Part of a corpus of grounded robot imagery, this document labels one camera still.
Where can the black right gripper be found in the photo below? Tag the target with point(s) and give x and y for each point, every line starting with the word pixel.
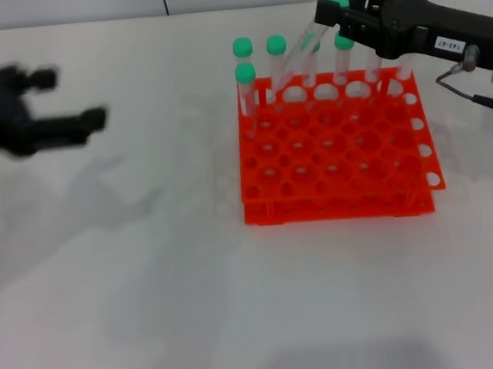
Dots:
pixel 414 27

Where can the green-capped clear test tube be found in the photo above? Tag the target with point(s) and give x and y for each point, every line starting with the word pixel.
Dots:
pixel 374 67
pixel 312 68
pixel 304 50
pixel 242 47
pixel 276 46
pixel 404 67
pixel 342 43
pixel 245 74

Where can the orange plastic test tube rack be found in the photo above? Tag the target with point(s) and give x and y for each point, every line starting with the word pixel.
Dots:
pixel 334 155

